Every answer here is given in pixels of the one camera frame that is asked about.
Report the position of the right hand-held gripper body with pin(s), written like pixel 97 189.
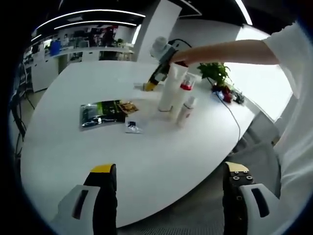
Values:
pixel 160 49

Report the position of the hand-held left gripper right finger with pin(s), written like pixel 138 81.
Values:
pixel 232 208

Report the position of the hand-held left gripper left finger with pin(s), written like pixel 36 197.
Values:
pixel 105 200

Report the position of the large white skincare tube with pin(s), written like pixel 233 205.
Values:
pixel 171 88

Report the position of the white red-collared pump skincare bottle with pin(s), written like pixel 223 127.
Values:
pixel 184 98

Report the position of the gold skincare sachet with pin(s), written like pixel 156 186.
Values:
pixel 127 107

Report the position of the small white skincare tube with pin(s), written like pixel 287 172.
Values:
pixel 187 112

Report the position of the small clear sachet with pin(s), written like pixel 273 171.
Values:
pixel 134 126

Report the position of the green black skincare sachet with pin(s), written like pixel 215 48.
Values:
pixel 110 110

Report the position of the person's right hand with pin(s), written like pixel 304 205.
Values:
pixel 181 57

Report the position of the potted green plant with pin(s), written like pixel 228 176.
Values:
pixel 215 72

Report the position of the blue plastic bag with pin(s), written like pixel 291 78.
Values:
pixel 217 94

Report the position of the red cloth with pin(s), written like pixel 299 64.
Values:
pixel 223 91

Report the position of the ceiling light strip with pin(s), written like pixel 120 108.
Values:
pixel 244 12
pixel 97 23
pixel 93 13

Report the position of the white office counter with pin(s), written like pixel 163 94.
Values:
pixel 80 52

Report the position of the dark grey cloth pile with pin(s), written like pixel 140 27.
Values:
pixel 238 96

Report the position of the blue bin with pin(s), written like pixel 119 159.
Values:
pixel 55 47

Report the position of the person's arm white sleeve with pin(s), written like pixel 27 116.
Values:
pixel 293 98

